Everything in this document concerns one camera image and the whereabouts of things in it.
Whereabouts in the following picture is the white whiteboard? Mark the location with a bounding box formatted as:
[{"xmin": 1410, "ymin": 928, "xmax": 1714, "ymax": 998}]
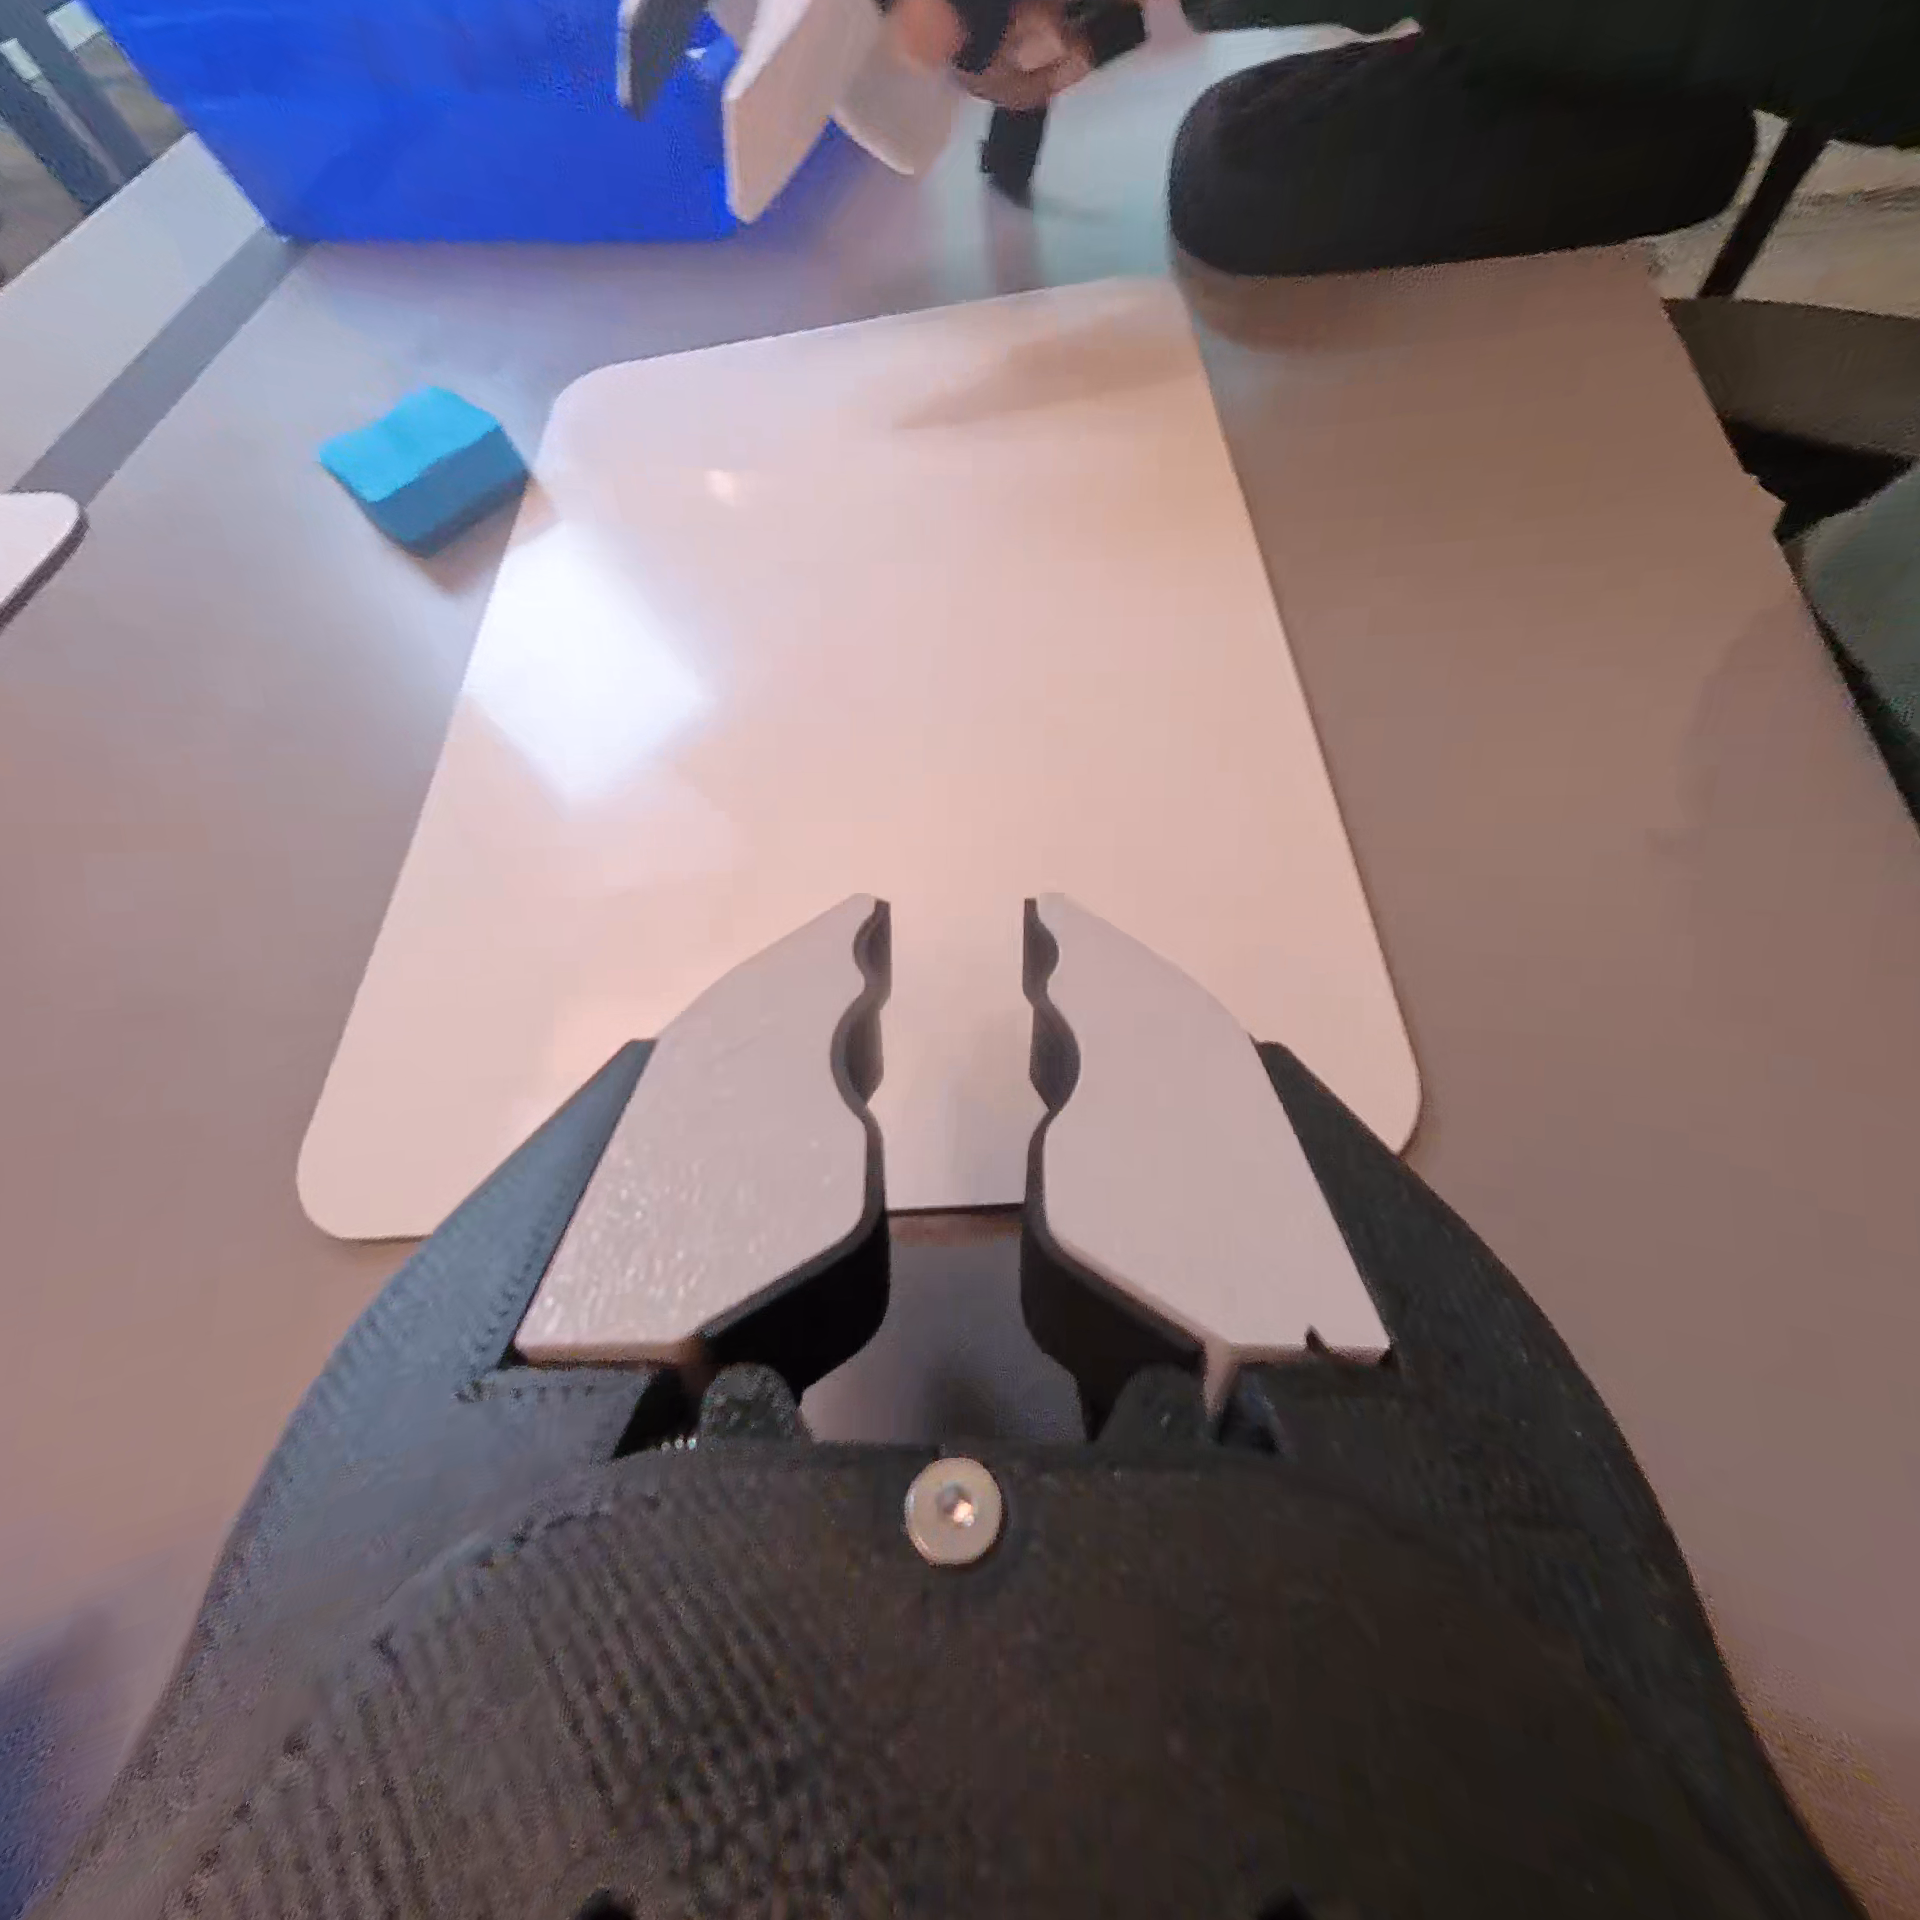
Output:
[{"xmin": 294, "ymin": 276, "xmax": 1423, "ymax": 1248}]

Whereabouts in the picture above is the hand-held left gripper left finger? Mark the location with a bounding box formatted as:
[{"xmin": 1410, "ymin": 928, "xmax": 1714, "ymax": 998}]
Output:
[{"xmin": 514, "ymin": 892, "xmax": 894, "ymax": 1375}]

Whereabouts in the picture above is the person's right hand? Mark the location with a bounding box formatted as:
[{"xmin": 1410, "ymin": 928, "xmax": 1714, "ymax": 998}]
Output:
[{"xmin": 901, "ymin": 0, "xmax": 1106, "ymax": 117}]

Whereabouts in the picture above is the green sweatshirt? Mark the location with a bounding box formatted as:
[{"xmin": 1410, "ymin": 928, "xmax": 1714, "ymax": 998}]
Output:
[{"xmin": 1802, "ymin": 542, "xmax": 1920, "ymax": 812}]

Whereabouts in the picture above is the blue whiteboard eraser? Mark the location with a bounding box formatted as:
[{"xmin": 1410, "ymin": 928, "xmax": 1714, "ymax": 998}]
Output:
[{"xmin": 320, "ymin": 384, "xmax": 532, "ymax": 558}]

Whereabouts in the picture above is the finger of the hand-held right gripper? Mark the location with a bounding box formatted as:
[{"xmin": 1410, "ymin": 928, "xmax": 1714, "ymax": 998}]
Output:
[
  {"xmin": 720, "ymin": 0, "xmax": 890, "ymax": 230},
  {"xmin": 835, "ymin": 15, "xmax": 968, "ymax": 178}
]

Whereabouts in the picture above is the blue plastic bin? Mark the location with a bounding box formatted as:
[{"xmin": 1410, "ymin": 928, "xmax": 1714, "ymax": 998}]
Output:
[{"xmin": 84, "ymin": 0, "xmax": 811, "ymax": 248}]

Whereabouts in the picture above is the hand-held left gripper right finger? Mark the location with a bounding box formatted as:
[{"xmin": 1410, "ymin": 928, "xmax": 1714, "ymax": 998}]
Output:
[{"xmin": 1021, "ymin": 892, "xmax": 1397, "ymax": 1415}]

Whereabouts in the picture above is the black office chair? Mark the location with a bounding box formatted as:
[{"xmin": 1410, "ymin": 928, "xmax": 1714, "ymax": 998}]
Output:
[{"xmin": 1667, "ymin": 121, "xmax": 1920, "ymax": 542}]

